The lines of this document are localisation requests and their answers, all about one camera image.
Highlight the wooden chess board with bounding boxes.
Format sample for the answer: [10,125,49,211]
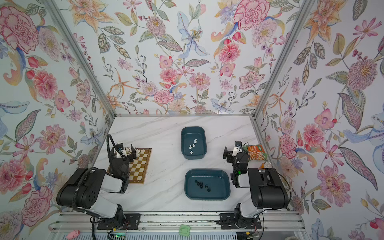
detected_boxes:
[107,147,152,184]

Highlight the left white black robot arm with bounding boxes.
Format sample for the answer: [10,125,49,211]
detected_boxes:
[56,134,137,229]

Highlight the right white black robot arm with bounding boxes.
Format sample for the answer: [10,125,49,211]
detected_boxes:
[219,141,291,231]

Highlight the white chess pieces on board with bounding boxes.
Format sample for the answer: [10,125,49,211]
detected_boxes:
[122,145,140,160]

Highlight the black chess pieces in bin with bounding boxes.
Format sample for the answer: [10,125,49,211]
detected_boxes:
[195,180,211,192]

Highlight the green snack packet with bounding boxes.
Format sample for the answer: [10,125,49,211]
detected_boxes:
[248,145,268,161]

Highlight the orange soda can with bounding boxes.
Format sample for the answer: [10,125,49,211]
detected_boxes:
[264,162,273,169]

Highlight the near teal plastic bin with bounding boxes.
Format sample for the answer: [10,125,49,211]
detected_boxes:
[184,169,231,201]

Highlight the teal plastic bin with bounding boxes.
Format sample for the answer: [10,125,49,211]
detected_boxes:
[181,126,208,160]
[184,169,231,201]

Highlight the far teal plastic bin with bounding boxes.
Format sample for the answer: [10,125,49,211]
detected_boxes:
[181,126,208,160]

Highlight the pink toy pig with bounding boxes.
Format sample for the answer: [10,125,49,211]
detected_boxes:
[66,231,80,240]

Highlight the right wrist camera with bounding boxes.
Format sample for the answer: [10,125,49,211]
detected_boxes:
[235,141,243,149]

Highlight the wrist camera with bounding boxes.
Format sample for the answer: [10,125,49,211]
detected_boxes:
[116,143,125,152]
[235,141,243,149]

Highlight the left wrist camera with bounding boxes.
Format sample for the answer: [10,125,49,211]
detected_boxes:
[116,143,125,152]

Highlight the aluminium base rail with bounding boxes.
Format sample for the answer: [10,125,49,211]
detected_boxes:
[47,211,307,233]

